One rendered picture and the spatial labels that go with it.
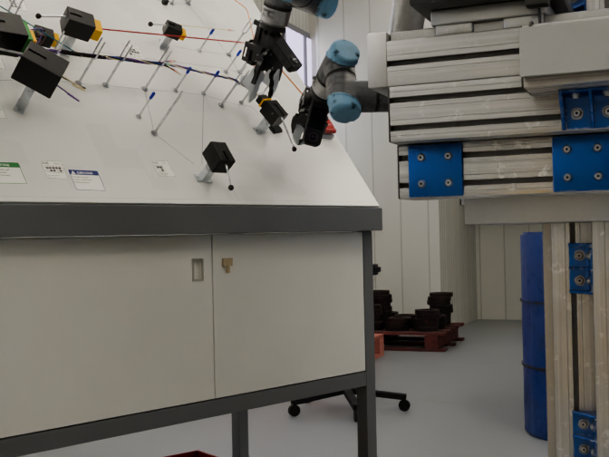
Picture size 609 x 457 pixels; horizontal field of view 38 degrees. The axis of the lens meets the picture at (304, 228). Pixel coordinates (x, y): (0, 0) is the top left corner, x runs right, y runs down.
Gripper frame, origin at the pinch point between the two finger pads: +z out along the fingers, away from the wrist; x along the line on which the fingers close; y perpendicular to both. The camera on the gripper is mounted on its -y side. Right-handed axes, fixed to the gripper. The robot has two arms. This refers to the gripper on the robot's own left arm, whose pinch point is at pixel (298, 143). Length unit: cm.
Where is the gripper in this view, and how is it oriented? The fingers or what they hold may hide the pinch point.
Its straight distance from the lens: 237.6
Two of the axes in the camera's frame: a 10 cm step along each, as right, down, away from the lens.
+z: -3.2, 5.1, 8.0
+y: 1.0, -8.2, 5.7
